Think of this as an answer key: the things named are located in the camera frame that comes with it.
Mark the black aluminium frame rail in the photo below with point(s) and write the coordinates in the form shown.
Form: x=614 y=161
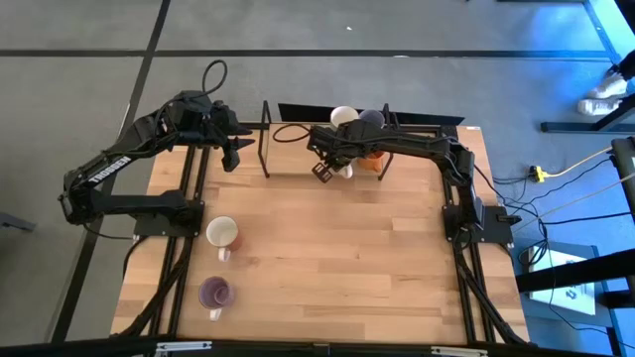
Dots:
x=187 y=168
x=468 y=307

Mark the black overhead frame beam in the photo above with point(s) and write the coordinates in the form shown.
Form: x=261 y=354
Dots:
x=74 y=349

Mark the black upright post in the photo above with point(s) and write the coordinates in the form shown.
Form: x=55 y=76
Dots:
x=626 y=158

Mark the silver metal bracket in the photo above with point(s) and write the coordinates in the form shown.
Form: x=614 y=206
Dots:
x=459 y=351
x=183 y=346

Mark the black desk frame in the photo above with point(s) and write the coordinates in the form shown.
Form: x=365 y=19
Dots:
x=570 y=273

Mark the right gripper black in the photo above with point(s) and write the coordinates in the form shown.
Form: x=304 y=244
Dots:
x=340 y=139

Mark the black table leg frame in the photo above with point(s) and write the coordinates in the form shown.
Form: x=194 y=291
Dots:
x=570 y=127

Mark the person's leg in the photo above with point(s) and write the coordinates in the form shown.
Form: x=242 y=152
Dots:
x=627 y=67

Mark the pale lavender mug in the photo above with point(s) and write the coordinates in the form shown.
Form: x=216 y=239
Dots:
x=372 y=118

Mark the yellow power strip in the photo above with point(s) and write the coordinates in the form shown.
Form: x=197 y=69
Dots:
x=537 y=172

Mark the grey floor object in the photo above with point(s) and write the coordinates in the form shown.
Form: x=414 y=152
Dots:
x=15 y=222

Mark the black metal rack wooden shelf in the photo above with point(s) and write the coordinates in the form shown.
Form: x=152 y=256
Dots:
x=264 y=149

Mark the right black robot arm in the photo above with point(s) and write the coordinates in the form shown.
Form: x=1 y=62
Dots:
x=421 y=145

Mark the black aluminium cross rail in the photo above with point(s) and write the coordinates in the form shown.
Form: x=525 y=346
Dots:
x=421 y=130

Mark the white box with logo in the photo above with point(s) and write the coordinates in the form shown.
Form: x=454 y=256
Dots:
x=546 y=297

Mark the red mug white interior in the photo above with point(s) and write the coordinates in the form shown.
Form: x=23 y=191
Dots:
x=221 y=231

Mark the orange mug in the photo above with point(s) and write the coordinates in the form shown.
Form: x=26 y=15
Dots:
x=373 y=162

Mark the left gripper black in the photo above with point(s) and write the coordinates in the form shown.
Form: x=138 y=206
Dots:
x=218 y=121

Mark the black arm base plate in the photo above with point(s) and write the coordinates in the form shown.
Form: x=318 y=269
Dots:
x=498 y=230
x=149 y=228

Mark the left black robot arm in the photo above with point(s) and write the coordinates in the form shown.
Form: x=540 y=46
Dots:
x=109 y=171

